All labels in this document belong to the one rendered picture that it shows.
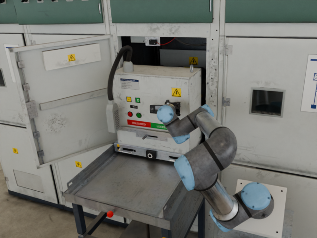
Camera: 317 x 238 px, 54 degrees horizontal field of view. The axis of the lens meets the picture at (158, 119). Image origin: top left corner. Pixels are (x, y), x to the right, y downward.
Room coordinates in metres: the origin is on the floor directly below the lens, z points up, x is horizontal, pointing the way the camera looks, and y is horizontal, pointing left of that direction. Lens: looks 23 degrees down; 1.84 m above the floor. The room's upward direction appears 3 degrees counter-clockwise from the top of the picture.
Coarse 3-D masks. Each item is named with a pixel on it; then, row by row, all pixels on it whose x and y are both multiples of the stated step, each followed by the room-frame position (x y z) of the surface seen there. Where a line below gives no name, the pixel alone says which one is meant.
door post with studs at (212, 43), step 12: (216, 0) 1.75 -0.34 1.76; (216, 12) 1.75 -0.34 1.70; (216, 24) 1.75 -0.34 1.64; (216, 36) 1.75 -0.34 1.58; (216, 48) 1.75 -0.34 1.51; (216, 60) 1.75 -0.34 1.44; (216, 72) 1.75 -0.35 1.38; (216, 84) 1.75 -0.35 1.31; (216, 96) 1.75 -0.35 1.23; (216, 108) 1.74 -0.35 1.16
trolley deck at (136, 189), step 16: (112, 160) 1.73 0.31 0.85; (128, 160) 1.72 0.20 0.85; (144, 160) 1.71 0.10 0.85; (160, 160) 1.70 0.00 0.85; (96, 176) 1.55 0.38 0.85; (112, 176) 1.54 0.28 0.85; (128, 176) 1.53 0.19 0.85; (144, 176) 1.53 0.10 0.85; (160, 176) 1.52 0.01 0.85; (176, 176) 1.51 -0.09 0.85; (64, 192) 1.41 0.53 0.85; (80, 192) 1.40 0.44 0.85; (96, 192) 1.40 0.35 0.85; (112, 192) 1.39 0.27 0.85; (128, 192) 1.38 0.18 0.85; (144, 192) 1.37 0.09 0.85; (160, 192) 1.37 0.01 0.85; (96, 208) 1.32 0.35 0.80; (112, 208) 1.28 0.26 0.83; (128, 208) 1.25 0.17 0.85; (144, 208) 1.24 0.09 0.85; (160, 208) 1.24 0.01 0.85; (176, 208) 1.23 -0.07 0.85; (160, 224) 1.17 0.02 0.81
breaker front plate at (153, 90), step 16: (144, 80) 1.72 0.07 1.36; (160, 80) 1.67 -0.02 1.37; (176, 80) 1.63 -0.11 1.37; (128, 96) 1.76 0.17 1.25; (144, 96) 1.72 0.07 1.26; (160, 96) 1.68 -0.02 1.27; (144, 112) 1.72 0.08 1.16; (144, 128) 1.73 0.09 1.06; (144, 144) 1.73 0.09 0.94; (160, 144) 1.68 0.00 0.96; (176, 144) 1.64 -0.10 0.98
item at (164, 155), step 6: (114, 144) 1.81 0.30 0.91; (126, 144) 1.78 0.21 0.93; (126, 150) 1.77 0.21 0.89; (132, 150) 1.76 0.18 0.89; (138, 150) 1.74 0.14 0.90; (144, 150) 1.72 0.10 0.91; (156, 150) 1.68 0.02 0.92; (144, 156) 1.72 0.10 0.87; (156, 156) 1.68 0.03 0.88; (162, 156) 1.67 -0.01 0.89; (168, 156) 1.65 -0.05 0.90; (174, 156) 1.63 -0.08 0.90
